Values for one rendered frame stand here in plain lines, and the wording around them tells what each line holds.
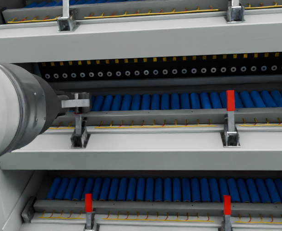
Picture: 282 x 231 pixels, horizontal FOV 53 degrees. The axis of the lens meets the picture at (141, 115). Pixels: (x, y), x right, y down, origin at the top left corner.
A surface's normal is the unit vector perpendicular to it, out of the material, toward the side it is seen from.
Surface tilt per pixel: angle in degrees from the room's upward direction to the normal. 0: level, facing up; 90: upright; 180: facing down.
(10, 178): 90
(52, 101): 85
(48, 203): 19
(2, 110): 91
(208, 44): 109
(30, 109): 94
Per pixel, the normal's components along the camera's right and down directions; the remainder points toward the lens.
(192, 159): -0.08, 0.55
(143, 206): -0.08, -0.83
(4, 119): 1.00, 0.09
